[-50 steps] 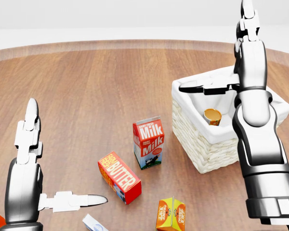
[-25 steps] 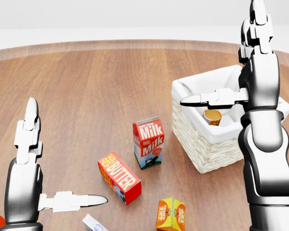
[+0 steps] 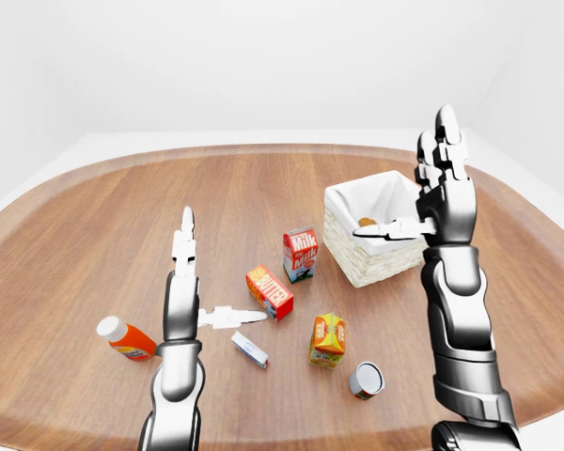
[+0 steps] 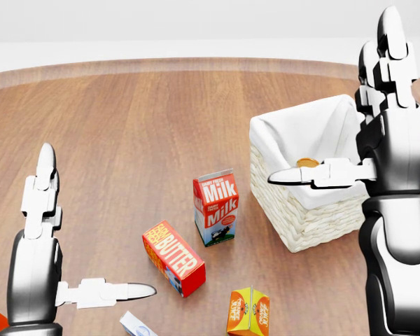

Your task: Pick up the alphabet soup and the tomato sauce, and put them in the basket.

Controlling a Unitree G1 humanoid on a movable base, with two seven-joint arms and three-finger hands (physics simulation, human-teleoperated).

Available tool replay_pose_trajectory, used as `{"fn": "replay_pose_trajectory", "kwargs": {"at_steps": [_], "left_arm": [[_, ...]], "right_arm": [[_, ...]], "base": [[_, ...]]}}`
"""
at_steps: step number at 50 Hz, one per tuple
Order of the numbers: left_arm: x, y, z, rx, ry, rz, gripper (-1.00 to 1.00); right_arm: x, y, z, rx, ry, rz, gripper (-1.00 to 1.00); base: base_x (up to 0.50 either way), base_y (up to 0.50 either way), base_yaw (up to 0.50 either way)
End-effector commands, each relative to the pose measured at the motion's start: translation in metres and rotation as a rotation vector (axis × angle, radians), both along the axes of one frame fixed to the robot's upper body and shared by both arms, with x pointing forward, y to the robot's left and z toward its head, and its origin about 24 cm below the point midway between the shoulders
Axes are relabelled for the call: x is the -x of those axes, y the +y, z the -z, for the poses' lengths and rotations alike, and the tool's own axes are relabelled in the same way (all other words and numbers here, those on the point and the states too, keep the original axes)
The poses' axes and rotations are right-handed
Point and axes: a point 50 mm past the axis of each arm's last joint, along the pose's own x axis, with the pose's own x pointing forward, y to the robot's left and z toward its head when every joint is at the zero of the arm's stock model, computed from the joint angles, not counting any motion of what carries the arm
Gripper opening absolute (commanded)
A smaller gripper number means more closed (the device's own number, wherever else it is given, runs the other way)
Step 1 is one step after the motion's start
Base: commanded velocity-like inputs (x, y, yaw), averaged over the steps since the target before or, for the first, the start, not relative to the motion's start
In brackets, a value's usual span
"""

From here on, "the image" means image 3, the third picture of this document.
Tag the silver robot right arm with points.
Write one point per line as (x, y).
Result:
(467, 347)

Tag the white woven basket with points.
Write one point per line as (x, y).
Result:
(373, 230)

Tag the white-lidded tin can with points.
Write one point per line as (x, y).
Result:
(367, 379)

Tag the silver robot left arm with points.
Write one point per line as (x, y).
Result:
(176, 394)

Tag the small white blue box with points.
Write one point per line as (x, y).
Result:
(250, 349)

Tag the red milk carton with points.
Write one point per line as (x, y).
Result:
(302, 253)

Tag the silver robot right hand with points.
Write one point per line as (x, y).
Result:
(451, 211)

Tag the orange bottle white cap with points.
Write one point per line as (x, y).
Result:
(127, 339)

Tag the red butter box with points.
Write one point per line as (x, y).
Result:
(269, 292)

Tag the silver robot left hand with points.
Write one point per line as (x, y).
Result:
(182, 310)

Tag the orange juice carton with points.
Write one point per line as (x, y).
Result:
(328, 340)

